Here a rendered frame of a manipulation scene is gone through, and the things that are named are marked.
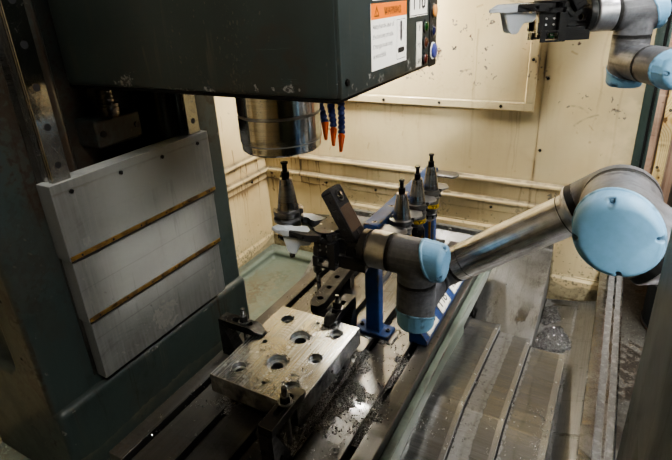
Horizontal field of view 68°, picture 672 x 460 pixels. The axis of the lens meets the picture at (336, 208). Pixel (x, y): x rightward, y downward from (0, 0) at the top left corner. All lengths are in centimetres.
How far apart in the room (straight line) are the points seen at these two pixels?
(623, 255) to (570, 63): 110
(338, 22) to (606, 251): 50
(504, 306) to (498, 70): 81
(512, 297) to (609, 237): 111
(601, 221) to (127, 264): 105
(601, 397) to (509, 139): 89
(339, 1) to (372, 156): 137
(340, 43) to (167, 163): 73
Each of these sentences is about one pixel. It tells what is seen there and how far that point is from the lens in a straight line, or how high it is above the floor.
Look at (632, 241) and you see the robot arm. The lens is 79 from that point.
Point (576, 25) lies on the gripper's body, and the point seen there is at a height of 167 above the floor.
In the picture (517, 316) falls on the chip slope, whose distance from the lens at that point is 183.
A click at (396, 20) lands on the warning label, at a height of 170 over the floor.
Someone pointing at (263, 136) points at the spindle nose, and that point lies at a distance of 93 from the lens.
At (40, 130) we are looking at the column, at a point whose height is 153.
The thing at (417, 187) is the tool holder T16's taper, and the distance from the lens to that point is 134.
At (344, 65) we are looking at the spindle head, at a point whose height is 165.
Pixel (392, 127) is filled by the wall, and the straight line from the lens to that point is 201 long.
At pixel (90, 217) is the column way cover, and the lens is 125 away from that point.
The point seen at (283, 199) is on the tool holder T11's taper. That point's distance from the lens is 103.
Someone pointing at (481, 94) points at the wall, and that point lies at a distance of 187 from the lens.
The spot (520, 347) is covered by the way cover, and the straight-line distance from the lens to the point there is 172.
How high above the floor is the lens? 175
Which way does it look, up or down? 23 degrees down
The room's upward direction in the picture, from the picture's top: 3 degrees counter-clockwise
